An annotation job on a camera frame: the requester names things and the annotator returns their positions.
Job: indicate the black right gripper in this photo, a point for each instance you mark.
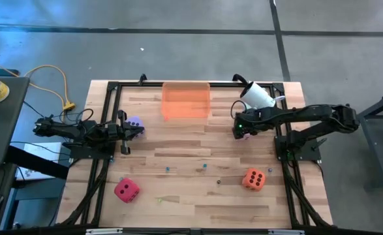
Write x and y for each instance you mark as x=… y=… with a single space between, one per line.
x=245 y=125

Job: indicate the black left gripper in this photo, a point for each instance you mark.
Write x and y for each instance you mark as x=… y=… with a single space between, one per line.
x=116 y=132

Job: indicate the large purple foam die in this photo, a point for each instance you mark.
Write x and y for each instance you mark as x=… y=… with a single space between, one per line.
x=135 y=122

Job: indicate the large pink foam die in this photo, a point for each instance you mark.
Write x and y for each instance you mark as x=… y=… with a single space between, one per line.
x=247 y=136

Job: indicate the large orange foam die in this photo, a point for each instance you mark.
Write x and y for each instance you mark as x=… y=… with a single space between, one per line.
x=253 y=179

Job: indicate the large red foam die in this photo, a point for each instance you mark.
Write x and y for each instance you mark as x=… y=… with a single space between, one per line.
x=126 y=191

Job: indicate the orange translucent plastic bin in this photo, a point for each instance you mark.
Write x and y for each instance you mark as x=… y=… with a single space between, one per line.
x=186 y=101

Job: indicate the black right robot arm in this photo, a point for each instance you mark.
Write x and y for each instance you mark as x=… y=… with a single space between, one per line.
x=308 y=112

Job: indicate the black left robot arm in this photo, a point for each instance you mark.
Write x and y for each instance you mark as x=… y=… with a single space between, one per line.
x=80 y=132

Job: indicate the white cardboard box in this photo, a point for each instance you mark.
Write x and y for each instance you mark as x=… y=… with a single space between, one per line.
x=41 y=151

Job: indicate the black diagonal beam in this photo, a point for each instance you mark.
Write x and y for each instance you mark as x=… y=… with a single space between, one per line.
x=38 y=161

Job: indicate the dark grey desk top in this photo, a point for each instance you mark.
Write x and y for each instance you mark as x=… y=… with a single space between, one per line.
x=2 y=124

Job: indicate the black metal side table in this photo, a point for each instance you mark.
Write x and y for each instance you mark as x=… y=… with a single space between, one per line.
x=375 y=150

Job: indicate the white cylindrical camera on stand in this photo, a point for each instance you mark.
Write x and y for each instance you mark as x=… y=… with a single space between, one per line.
x=258 y=94

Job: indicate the silver mounting bracket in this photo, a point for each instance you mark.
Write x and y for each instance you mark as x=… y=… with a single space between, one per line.
x=103 y=231
x=285 y=232

